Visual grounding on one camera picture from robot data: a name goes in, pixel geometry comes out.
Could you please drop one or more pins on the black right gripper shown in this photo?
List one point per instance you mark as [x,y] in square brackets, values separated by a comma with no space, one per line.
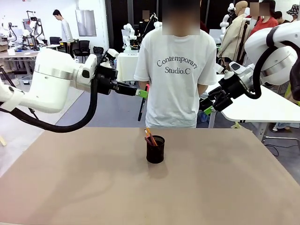
[232,86]

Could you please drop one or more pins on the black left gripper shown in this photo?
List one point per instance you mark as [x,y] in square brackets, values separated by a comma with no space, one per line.
[106,80]

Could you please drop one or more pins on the black pen with red cap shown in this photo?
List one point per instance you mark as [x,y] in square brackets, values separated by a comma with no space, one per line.
[142,107]

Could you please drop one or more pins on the yellow pencil with pink eraser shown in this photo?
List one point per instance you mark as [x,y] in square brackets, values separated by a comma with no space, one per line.
[146,133]
[152,137]

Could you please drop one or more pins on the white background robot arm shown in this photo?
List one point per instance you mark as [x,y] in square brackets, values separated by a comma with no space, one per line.
[226,21]
[128,35]
[35,28]
[157,23]

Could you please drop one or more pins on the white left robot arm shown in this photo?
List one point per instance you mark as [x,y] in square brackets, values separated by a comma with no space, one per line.
[51,79]

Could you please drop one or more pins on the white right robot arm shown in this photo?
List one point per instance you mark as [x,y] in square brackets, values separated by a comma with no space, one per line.
[281,54]

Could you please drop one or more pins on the black mesh pen holder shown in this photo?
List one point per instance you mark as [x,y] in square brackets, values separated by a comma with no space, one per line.
[155,151]

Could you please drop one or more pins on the table with white cloth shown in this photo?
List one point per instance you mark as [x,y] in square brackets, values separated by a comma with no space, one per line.
[126,66]

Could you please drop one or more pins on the person in white T-shirt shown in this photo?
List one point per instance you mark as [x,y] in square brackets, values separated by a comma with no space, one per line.
[173,89]

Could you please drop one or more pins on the black stool with bag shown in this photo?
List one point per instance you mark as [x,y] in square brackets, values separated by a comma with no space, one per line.
[98,50]

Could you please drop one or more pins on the mannequin in beige coat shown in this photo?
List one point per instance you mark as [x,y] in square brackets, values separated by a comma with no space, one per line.
[234,39]

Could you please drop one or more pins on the black office chair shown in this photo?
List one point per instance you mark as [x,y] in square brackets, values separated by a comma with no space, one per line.
[83,47]

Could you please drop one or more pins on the person in black shirt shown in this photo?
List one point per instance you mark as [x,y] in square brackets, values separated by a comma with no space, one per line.
[144,25]

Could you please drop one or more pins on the person in maroon shirt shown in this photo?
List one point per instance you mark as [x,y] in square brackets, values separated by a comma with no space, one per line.
[204,27]

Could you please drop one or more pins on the person in white long sleeves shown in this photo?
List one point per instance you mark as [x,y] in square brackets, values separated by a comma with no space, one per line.
[65,30]

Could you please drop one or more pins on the person in red shirt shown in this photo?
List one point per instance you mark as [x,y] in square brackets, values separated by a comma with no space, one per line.
[264,22]

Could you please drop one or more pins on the grey floor bin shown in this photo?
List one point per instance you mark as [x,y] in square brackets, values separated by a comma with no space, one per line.
[24,80]

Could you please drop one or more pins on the grey workbench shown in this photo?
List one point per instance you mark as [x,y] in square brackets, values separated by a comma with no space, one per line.
[18,54]

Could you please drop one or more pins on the black slanted tripod leg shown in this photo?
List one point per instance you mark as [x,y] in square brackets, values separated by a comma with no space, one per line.
[7,78]

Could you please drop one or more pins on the light wooden strip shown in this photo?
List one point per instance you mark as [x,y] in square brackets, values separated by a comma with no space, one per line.
[2,140]

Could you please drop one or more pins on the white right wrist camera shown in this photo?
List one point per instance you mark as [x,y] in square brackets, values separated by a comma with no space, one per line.
[219,68]

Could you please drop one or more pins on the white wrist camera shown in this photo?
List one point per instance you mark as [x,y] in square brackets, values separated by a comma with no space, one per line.
[112,53]
[219,68]

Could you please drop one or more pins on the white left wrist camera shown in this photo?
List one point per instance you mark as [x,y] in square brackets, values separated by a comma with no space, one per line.
[112,53]

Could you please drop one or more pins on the black camera tripod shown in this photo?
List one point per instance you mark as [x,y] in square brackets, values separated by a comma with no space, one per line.
[243,39]

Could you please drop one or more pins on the grey wall panel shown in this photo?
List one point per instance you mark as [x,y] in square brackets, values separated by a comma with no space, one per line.
[85,22]

